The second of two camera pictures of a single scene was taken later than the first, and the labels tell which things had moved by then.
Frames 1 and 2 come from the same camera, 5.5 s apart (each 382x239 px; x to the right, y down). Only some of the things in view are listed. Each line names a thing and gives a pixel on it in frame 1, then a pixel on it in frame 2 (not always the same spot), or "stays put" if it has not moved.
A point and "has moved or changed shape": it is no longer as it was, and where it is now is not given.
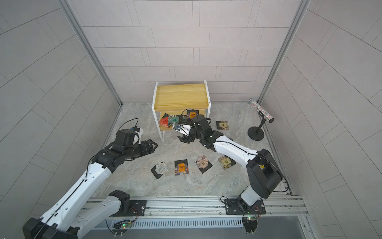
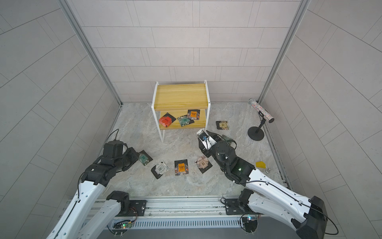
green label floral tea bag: (173, 118) has moved or changed shape
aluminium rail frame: (209, 212) stays put
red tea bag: (164, 120) stays put
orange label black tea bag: (181, 167) stays put
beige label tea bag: (222, 125) stays put
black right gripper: (187, 139) -> (205, 152)
